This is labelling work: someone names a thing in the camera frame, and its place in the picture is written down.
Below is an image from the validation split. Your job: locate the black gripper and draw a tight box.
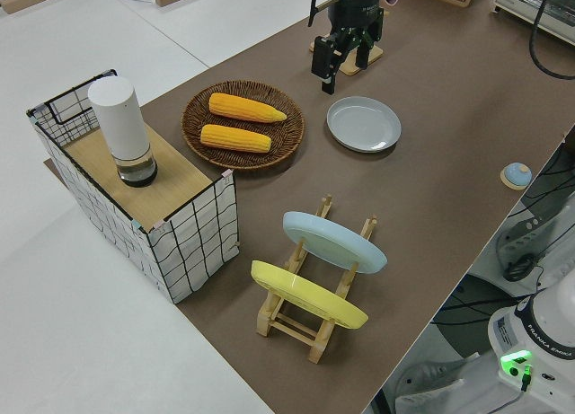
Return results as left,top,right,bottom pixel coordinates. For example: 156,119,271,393
311,0,385,96

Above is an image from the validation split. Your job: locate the gray plate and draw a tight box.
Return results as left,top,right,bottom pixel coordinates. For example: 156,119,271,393
326,95,403,154

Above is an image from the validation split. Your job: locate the light blue plate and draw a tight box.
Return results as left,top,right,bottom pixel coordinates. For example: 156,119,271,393
282,210,388,275

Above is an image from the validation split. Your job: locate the yellow plate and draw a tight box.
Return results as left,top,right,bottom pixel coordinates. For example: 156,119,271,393
250,260,370,330

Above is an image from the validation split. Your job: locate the white stand foot plate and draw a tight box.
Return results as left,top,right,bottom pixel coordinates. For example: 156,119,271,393
381,353,500,414
493,198,553,289

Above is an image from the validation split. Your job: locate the wooden plate rack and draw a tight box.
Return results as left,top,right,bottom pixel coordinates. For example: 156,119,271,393
255,193,378,365

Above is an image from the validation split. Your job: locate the long pointed yellow corn cob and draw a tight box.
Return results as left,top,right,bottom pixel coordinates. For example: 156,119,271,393
208,92,288,123

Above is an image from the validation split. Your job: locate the short yellow corn cob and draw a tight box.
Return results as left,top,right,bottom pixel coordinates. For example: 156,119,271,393
199,123,273,154

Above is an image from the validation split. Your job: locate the brown table mat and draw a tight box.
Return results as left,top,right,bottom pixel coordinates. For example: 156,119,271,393
42,0,575,414

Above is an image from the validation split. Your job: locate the brown wicker basket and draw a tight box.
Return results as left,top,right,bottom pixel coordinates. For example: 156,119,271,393
181,79,306,172

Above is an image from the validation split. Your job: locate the white toaster oven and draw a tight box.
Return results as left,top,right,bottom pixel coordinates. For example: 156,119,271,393
493,0,575,40

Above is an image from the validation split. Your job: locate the wooden board lid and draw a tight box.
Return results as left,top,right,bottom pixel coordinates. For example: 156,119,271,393
61,128,213,222

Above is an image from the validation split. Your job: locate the white cylinder with glass base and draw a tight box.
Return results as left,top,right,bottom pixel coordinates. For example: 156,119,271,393
87,75,159,189

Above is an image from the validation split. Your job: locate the black wire grid box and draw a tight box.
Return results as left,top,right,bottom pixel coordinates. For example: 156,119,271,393
25,67,239,305

